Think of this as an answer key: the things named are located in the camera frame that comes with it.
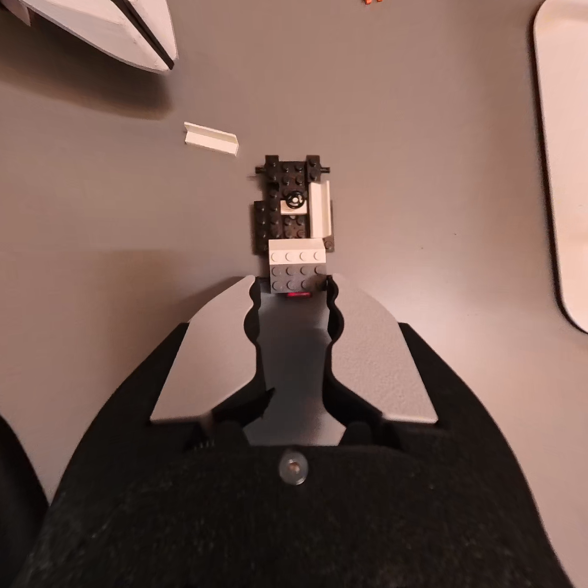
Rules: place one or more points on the white long lego piece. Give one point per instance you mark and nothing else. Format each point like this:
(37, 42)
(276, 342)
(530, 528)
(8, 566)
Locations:
(321, 208)
(209, 137)

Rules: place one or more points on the black textured pad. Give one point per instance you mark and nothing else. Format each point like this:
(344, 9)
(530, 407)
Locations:
(13, 514)

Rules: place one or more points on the white book stand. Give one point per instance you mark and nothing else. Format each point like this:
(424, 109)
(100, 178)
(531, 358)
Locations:
(569, 137)

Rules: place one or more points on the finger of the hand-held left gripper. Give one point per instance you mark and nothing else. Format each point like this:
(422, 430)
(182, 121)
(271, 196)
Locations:
(157, 22)
(91, 22)

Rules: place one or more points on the orange white lego car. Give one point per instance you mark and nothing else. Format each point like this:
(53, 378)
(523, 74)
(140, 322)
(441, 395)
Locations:
(289, 196)

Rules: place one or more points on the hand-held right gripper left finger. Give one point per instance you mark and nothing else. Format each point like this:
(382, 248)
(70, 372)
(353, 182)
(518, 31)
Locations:
(206, 367)

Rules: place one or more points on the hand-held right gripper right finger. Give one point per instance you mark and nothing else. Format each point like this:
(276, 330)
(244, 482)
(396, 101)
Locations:
(381, 367)

